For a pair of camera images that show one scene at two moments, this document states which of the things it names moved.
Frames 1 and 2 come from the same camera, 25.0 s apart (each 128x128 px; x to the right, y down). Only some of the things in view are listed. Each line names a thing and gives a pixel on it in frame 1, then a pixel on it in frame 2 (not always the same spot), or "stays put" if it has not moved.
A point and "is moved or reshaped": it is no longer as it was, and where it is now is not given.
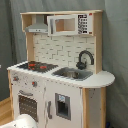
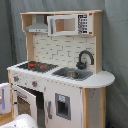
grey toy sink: (73, 73) stays put
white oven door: (29, 100) is moved or reshaped
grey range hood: (39, 26) stays put
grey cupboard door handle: (48, 109) stays put
